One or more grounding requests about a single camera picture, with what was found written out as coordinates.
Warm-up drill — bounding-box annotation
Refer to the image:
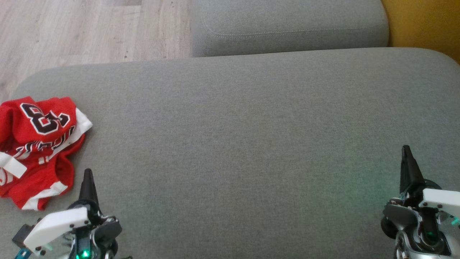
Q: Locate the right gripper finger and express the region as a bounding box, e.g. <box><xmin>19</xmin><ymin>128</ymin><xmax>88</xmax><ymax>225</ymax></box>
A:
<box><xmin>400</xmin><ymin>145</ymin><xmax>425</xmax><ymax>198</ymax></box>

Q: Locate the long grey sofa seat cushion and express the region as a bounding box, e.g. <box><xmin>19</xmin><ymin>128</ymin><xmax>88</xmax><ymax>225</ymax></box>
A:
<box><xmin>190</xmin><ymin>0</ymin><xmax>390</xmax><ymax>58</ymax></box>

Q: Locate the large yellow sofa back cushion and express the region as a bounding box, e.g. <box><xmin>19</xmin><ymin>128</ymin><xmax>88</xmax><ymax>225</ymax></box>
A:
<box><xmin>381</xmin><ymin>0</ymin><xmax>460</xmax><ymax>65</ymax></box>

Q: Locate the red shorts white trim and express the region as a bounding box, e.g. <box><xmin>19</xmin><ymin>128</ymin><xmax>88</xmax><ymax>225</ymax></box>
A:
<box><xmin>0</xmin><ymin>134</ymin><xmax>87</xmax><ymax>211</ymax></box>

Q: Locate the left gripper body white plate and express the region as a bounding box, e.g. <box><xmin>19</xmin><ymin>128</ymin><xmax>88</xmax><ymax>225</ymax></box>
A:
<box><xmin>23</xmin><ymin>207</ymin><xmax>123</xmax><ymax>259</ymax></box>

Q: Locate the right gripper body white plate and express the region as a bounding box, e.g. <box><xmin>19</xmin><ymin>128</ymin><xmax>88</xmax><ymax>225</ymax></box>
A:
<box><xmin>381</xmin><ymin>190</ymin><xmax>460</xmax><ymax>259</ymax></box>

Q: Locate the yellow and grey sofa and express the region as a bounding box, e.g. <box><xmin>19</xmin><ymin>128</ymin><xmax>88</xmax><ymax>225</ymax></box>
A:
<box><xmin>0</xmin><ymin>47</ymin><xmax>460</xmax><ymax>259</ymax></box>

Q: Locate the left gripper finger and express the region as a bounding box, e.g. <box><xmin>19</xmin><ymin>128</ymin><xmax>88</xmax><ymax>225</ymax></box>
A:
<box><xmin>77</xmin><ymin>168</ymin><xmax>100</xmax><ymax>223</ymax></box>

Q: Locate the red white jersey shirt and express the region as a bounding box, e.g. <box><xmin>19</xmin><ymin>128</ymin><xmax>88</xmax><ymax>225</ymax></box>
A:
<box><xmin>0</xmin><ymin>96</ymin><xmax>93</xmax><ymax>180</ymax></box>

